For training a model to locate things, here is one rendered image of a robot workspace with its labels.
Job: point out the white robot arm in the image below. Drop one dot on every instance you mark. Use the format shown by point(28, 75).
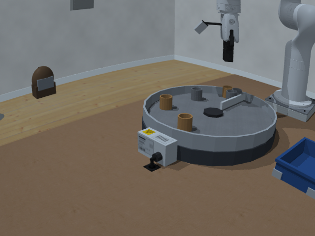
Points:
point(297, 16)

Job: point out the grey cylinder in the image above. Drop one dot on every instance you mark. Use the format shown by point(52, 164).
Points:
point(196, 94)
point(230, 93)
point(239, 91)

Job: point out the bronze bushing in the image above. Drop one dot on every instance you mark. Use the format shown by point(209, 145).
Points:
point(224, 90)
point(165, 102)
point(185, 122)

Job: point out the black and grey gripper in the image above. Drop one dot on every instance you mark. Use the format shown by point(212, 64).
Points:
point(229, 33)

